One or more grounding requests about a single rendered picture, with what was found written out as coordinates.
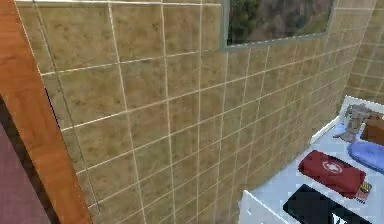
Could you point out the grey framed window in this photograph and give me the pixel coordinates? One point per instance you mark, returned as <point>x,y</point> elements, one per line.
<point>276,20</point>

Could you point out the white vanity counter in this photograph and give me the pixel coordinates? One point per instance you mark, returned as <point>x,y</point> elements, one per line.
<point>293,186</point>

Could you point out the red first aid pouch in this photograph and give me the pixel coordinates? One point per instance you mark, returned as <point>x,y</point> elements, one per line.
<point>331,172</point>

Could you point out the black rectangular tray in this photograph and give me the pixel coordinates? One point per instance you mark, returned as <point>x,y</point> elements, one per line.
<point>320,208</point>

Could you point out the grey faucet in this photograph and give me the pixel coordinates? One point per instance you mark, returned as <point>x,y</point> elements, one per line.
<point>355,122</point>

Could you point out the blue oval soap dish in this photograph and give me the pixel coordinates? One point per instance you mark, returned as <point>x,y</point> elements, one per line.
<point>368,154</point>

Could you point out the brown box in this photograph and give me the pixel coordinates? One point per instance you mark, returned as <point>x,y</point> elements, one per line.
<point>374,130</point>

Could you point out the small striped card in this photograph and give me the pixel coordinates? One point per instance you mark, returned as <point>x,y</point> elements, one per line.
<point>364,192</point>

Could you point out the orange wooden door frame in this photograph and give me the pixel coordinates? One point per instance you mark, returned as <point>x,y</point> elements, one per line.
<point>30,113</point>

